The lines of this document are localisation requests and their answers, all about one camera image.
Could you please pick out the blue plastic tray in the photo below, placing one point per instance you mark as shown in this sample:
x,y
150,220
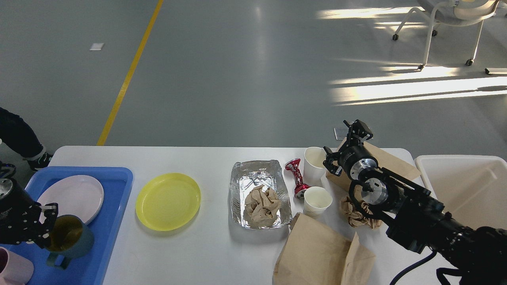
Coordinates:
x,y
91,268

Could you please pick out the small grey floor plate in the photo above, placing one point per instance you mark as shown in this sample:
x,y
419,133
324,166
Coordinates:
x,y
341,133

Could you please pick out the white rolling chair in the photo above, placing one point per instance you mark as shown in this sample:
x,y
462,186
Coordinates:
x,y
453,13

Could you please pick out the brown paper bag rear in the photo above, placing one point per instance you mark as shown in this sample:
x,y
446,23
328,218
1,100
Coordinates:
x,y
398,160

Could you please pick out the white paper cup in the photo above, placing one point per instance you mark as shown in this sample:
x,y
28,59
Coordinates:
x,y
316,201
313,169

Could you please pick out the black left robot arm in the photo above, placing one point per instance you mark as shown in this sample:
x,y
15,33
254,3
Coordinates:
x,y
4,170

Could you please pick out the white plastic bin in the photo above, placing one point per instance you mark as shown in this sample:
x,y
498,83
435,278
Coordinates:
x,y
473,188

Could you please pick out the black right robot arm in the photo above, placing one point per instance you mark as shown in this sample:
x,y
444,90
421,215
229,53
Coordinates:
x,y
416,220

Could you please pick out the white paper cup rear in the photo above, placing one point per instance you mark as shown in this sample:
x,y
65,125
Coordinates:
x,y
313,169

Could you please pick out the dark green mug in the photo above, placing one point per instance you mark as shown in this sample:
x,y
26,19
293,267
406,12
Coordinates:
x,y
70,238

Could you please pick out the pink plate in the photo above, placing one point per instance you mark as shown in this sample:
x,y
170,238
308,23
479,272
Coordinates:
x,y
79,195

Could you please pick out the pink mug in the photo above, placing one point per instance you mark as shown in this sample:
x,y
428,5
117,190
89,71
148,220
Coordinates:
x,y
14,269

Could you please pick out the yellow plate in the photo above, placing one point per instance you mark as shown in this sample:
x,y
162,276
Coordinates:
x,y
168,202

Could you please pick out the large brown paper bag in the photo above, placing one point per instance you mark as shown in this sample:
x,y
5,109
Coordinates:
x,y
315,254

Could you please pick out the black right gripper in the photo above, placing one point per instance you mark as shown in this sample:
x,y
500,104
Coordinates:
x,y
348,160

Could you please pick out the white paper cup front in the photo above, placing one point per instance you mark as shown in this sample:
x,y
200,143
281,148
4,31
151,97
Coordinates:
x,y
316,201

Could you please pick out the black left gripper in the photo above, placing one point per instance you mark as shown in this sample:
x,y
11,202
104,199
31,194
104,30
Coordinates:
x,y
19,216

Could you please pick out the crumpled brown paper ball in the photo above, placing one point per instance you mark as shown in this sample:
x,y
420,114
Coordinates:
x,y
354,217

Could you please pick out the crushed red can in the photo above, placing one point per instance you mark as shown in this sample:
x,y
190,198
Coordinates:
x,y
300,186

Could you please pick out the aluminium foil tray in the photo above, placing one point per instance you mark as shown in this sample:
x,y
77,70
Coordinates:
x,y
247,175

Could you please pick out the crumpled brown paper in tray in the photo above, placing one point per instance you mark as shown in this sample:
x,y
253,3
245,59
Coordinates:
x,y
262,205

